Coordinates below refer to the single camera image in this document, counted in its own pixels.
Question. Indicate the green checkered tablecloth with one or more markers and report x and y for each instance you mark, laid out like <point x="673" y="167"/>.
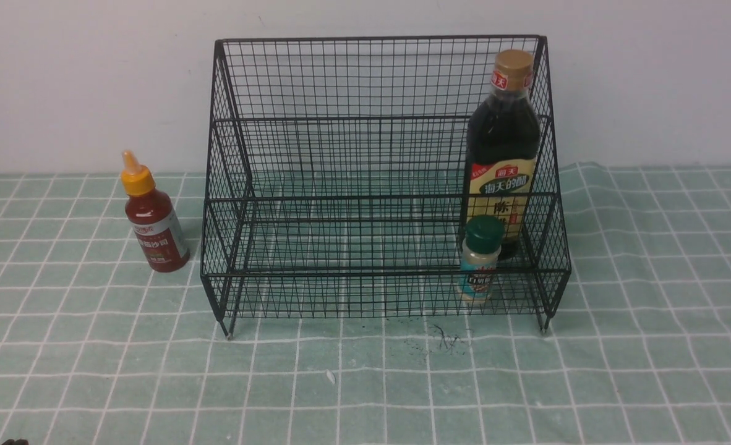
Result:
<point x="96" y="348"/>

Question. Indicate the small green-capped spice jar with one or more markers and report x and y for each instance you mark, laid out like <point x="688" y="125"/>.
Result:
<point x="480" y="250"/>

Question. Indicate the red ketchup bottle yellow cap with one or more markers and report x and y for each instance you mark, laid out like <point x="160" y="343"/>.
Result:
<point x="153" y="218"/>

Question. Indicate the dark vinegar bottle gold cap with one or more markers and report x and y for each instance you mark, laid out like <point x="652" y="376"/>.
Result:
<point x="502" y="144"/>

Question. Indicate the small black object at edge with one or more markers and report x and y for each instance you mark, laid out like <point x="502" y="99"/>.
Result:
<point x="19" y="441"/>

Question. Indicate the black wire mesh rack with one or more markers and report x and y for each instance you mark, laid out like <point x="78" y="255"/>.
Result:
<point x="335" y="177"/>

